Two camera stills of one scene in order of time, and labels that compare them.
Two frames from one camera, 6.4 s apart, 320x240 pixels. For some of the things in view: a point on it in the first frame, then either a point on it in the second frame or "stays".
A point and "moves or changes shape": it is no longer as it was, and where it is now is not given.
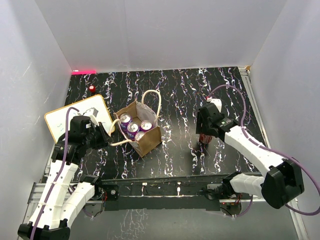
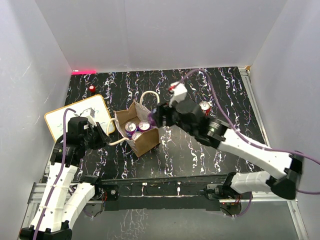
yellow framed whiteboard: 56,119 stays
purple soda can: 146,125 stays
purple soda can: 124,119 -> 152,120
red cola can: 205,139 moves or changes shape
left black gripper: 101,143 stays
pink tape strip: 84,72 stays
